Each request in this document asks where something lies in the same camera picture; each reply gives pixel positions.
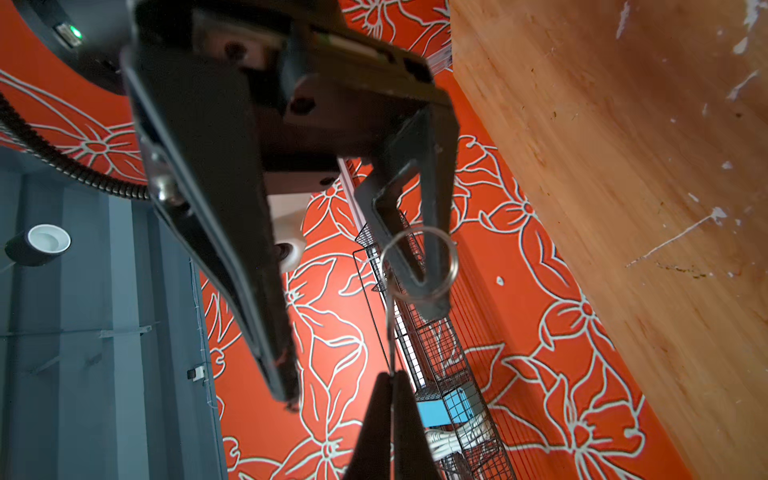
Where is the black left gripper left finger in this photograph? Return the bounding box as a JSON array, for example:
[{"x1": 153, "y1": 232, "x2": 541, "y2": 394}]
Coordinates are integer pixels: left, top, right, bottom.
[{"x1": 343, "y1": 372, "x2": 392, "y2": 480}]

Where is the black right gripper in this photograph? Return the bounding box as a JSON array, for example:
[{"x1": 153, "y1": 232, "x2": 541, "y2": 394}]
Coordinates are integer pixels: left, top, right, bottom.
[{"x1": 121, "y1": 1, "x2": 450, "y2": 404}]

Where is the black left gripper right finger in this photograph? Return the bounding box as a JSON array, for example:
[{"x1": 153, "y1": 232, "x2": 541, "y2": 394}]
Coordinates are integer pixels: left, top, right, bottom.
[{"x1": 392, "y1": 371, "x2": 440, "y2": 480}]

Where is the black ceiling spotlight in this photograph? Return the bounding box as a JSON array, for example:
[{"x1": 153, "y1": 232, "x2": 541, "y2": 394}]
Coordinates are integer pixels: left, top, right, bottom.
[{"x1": 4, "y1": 224, "x2": 72, "y2": 267}]

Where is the black wire wall basket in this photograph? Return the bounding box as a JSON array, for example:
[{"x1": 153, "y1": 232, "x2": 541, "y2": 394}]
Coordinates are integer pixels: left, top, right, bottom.
[{"x1": 352, "y1": 206, "x2": 559, "y2": 480}]

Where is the white cable bundle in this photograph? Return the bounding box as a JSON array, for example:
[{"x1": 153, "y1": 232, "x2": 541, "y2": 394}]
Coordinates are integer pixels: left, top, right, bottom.
[{"x1": 425, "y1": 413, "x2": 499, "y2": 463}]

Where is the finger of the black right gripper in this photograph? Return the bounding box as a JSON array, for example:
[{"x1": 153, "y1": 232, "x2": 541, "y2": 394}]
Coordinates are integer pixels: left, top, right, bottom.
[{"x1": 353, "y1": 101, "x2": 461, "y2": 322}]

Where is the small silver key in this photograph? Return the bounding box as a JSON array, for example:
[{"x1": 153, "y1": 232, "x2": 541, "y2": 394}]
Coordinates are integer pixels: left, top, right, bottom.
[{"x1": 380, "y1": 225, "x2": 460, "y2": 375}]

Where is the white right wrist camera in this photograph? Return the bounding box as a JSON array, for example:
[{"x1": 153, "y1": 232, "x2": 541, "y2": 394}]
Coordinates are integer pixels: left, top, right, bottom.
[{"x1": 267, "y1": 193, "x2": 311, "y2": 273}]

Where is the light blue box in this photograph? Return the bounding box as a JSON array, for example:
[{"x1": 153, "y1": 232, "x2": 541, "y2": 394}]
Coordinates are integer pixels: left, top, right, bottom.
[{"x1": 416, "y1": 386, "x2": 483, "y2": 428}]

